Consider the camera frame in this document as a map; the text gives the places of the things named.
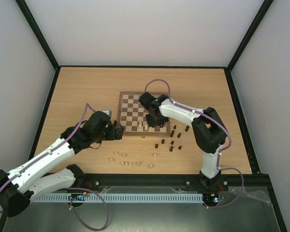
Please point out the black frame post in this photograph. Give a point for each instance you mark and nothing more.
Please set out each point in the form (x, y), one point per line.
(265, 6)
(25, 10)

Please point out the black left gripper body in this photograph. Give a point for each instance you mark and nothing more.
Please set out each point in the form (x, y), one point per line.
(110, 136)

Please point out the white slotted cable duct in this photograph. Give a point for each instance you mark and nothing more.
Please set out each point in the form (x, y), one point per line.
(120, 198)

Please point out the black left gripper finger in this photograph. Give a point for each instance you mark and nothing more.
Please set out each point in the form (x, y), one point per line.
(118, 134)
(118, 126)

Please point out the black frame post right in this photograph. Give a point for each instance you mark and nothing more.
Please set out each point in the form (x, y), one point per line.
(265, 6)

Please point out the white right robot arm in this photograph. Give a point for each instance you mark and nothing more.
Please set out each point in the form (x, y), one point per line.
(209, 132)

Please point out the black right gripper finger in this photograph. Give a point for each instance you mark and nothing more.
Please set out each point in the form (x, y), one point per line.
(162, 121)
(151, 121)

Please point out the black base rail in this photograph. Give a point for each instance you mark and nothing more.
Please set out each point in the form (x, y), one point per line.
(190, 182)

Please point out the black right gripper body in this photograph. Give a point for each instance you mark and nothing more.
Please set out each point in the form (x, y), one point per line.
(155, 120)

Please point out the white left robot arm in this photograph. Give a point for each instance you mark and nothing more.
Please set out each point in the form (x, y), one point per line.
(26, 183)

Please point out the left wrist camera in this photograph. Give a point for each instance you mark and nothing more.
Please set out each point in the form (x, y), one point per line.
(108, 112)

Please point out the wooden chess board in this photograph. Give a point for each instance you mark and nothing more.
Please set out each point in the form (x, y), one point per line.
(130, 110)

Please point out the black frame post left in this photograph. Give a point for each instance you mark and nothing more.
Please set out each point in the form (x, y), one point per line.
(25, 10)

